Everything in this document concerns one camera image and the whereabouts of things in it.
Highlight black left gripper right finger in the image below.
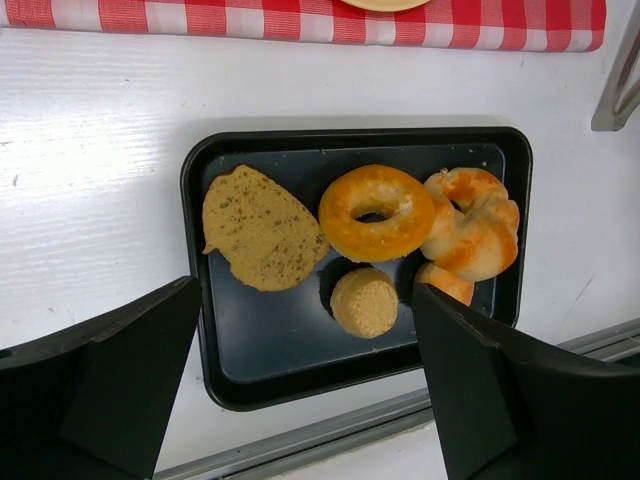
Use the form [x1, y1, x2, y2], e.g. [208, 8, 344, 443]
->
[412, 285, 639, 479]

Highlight beige round plate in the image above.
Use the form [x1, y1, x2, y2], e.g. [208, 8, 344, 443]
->
[342, 0, 430, 13]

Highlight flat brown bread slice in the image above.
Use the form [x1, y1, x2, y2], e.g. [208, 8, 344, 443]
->
[202, 165, 330, 292]

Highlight red white checkered cloth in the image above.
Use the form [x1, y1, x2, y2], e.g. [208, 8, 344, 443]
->
[1, 1, 607, 52]

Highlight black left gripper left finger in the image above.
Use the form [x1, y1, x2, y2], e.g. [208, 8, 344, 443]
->
[1, 276, 201, 479]

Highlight small orange round bun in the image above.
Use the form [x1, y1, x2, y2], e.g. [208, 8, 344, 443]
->
[414, 262, 475, 306]

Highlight orange glazed donut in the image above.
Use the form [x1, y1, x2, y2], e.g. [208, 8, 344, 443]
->
[318, 164, 435, 263]

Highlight twisted orange white bun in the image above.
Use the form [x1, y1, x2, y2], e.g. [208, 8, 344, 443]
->
[420, 167, 520, 282]

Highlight metal serving tongs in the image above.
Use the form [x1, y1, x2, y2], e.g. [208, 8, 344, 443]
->
[591, 25, 639, 132]

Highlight black baking tray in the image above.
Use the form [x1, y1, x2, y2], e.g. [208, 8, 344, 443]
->
[180, 126, 533, 411]

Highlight small round tan muffin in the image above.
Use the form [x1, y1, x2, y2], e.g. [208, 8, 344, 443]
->
[330, 267, 399, 339]

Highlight aluminium rail at table edge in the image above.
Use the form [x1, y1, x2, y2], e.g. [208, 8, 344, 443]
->
[153, 319, 640, 480]

